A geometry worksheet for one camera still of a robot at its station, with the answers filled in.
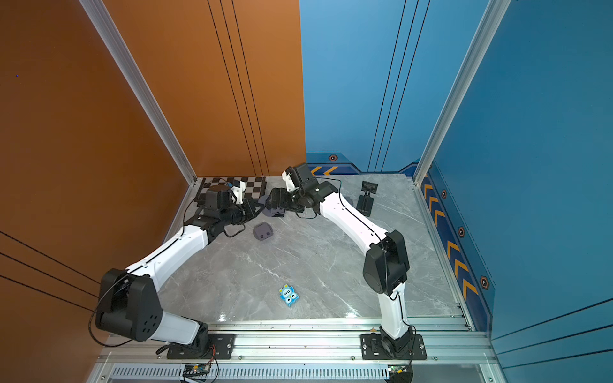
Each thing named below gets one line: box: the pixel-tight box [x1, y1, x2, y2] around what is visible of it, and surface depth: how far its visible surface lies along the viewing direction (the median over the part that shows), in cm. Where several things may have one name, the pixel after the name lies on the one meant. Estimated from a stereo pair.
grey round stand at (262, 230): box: [253, 221, 273, 241], surface depth 101 cm
